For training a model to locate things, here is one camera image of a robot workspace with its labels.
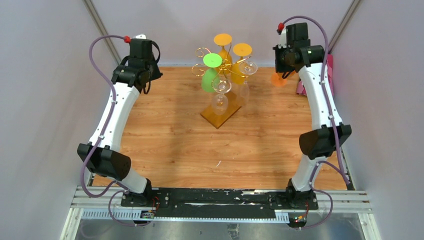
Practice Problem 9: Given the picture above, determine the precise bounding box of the orange wine glass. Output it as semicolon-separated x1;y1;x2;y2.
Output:
270;72;288;87

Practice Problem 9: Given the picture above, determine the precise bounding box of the green wine glass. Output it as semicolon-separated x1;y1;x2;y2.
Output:
201;53;223;93

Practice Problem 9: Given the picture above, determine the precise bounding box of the gold wire glass rack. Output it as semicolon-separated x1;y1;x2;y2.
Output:
191;43;253;129

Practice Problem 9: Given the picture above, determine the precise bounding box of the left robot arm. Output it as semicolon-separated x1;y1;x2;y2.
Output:
77;34;163;207

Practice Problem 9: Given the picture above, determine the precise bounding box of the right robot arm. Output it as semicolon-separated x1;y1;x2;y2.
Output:
273;22;352;209

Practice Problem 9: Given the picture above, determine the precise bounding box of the right clear wine glass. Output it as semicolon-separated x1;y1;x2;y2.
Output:
236;60;258;107

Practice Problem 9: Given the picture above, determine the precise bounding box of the clear wine glass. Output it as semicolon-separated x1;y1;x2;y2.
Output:
236;60;258;107
211;76;232;116

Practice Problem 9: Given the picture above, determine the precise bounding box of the right yellow wine glass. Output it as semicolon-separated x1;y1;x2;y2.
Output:
230;43;253;85

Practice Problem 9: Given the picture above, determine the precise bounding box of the yellow wine glass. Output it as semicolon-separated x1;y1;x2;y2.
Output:
230;43;253;85
213;33;233;75

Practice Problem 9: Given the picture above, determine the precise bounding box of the rear yellow wine glass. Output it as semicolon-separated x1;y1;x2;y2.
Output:
213;33;233;75

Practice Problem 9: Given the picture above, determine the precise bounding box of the front clear wine glass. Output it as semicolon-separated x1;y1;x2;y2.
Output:
211;76;232;116

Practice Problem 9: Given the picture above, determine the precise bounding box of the pink camouflage cloth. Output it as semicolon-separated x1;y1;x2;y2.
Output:
295;53;335;98

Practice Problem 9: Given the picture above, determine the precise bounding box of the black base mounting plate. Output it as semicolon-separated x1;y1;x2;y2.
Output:
121;187;319;220

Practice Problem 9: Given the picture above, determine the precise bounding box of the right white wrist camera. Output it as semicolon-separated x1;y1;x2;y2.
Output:
278;29;287;49

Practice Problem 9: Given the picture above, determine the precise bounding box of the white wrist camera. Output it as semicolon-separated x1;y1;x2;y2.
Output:
278;29;287;49
134;34;147;40

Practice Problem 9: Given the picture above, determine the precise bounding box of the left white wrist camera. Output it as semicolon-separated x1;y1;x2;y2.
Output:
134;34;147;40

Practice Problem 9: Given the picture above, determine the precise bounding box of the aluminium frame rail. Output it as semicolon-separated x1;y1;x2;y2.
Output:
60;187;381;240

